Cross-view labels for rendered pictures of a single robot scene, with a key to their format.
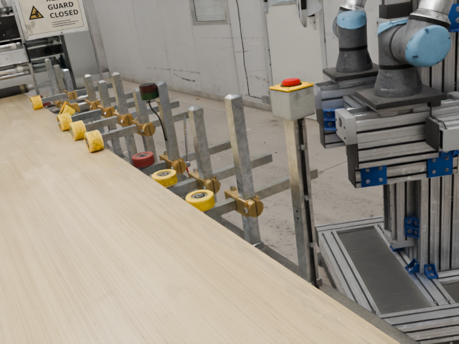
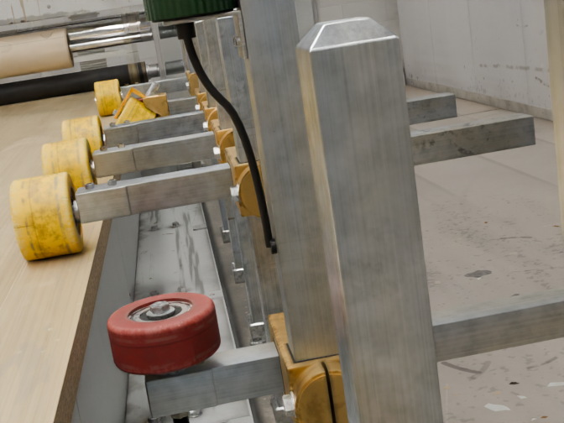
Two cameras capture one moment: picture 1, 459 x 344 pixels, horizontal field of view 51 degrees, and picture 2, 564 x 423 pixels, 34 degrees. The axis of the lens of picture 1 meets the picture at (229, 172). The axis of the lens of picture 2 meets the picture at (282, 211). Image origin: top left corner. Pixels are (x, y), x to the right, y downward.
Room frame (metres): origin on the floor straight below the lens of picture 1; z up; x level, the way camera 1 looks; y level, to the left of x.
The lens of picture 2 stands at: (1.15, -0.03, 1.12)
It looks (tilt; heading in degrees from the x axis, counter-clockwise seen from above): 13 degrees down; 22
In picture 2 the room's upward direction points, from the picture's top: 9 degrees counter-clockwise
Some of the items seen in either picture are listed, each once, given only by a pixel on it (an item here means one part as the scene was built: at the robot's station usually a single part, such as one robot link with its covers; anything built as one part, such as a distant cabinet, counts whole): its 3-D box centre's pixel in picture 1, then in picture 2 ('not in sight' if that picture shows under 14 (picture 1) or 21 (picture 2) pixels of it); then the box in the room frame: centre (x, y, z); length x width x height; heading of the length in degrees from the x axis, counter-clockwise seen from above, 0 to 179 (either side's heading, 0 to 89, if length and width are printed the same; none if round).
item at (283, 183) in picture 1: (259, 193); not in sight; (1.34, -0.08, 0.84); 0.43 x 0.03 x 0.04; 118
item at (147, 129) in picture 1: (143, 127); (258, 178); (1.96, 0.32, 0.95); 0.13 x 0.06 x 0.05; 28
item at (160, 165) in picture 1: (192, 155); (426, 340); (1.80, 0.13, 0.84); 0.43 x 0.03 x 0.04; 118
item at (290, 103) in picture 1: (292, 102); not in sight; (1.05, -0.16, 1.18); 0.07 x 0.07 x 0.08; 28
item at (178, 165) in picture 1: (172, 163); (311, 369); (1.74, 0.21, 0.85); 0.13 x 0.06 x 0.05; 28
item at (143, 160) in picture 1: (145, 168); (172, 376); (1.70, 0.31, 0.85); 0.08 x 0.08 x 0.11
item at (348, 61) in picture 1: (353, 56); not in sight; (2.05, -0.59, 1.09); 0.15 x 0.15 x 0.10
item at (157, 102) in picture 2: (68, 108); (140, 111); (2.57, 0.80, 0.95); 0.10 x 0.04 x 0.10; 118
